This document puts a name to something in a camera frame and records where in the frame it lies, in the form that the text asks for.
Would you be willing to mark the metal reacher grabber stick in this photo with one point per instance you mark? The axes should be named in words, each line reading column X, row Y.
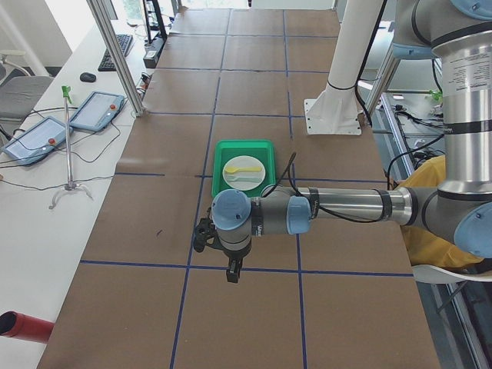
column 71, row 185

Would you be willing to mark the blue teach pendant far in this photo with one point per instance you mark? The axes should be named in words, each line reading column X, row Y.
column 97, row 111

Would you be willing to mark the black computer mouse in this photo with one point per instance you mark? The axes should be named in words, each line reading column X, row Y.
column 87, row 77

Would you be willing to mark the white round plate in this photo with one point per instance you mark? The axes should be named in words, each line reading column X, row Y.
column 244, row 173

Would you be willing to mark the yellow plastic spoon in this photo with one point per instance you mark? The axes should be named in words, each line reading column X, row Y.
column 230, row 170

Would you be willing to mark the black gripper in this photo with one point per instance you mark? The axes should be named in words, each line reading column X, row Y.
column 234, row 257

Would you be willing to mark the grey office chair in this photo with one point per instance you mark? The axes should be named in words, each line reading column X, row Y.
column 20, row 94

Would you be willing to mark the aluminium frame post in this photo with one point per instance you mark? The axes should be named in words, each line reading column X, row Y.
column 107, row 31

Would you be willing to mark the red cylinder tube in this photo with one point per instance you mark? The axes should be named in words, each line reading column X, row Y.
column 25, row 327

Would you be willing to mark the blue teach pendant near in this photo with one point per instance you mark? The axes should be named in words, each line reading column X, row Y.
column 37, row 142

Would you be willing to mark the yellow cloth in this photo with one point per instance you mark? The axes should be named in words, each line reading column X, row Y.
column 422, row 246

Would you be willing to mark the blue teach pendant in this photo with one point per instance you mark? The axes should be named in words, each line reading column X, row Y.
column 37, row 142
column 97, row 111

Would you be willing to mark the white pedestal column base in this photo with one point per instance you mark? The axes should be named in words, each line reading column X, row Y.
column 334, row 111

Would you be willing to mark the light green plastic spoon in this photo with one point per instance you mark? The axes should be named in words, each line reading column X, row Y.
column 248, row 179

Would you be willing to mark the green plastic tray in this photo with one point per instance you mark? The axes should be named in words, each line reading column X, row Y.
column 243, row 154

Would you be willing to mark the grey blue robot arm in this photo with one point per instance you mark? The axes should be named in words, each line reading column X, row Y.
column 458, row 210

